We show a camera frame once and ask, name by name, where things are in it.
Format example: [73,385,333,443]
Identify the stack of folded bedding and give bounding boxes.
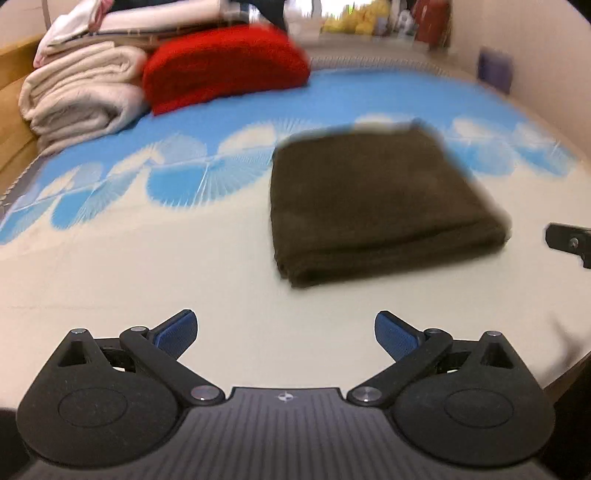
[34,0,259,52]

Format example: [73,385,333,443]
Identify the olive corduroy pants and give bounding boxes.
[269,119,513,289]

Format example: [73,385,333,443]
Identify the dark blue plush toy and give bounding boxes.
[249,0,296,35]

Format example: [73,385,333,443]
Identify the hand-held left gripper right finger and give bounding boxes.
[346,310,519,409]

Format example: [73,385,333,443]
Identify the folded red blanket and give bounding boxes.
[141,24,312,117]

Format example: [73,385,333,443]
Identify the blue and white bed sheet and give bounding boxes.
[0,68,589,400]

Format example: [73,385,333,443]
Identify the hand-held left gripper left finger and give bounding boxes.
[56,309,227,408]

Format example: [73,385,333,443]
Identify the wooden bed frame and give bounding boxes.
[0,38,47,195]

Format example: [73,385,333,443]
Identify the folded white blanket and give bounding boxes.
[18,41,151,157]

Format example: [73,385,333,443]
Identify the yellow plush toy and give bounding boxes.
[323,0,391,35]

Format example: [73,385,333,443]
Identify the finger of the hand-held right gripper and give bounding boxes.
[545,222,591,270]

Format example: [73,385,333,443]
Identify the purple box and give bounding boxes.
[478,47,515,95]

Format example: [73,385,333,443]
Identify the white window sill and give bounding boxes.
[305,34,455,70]

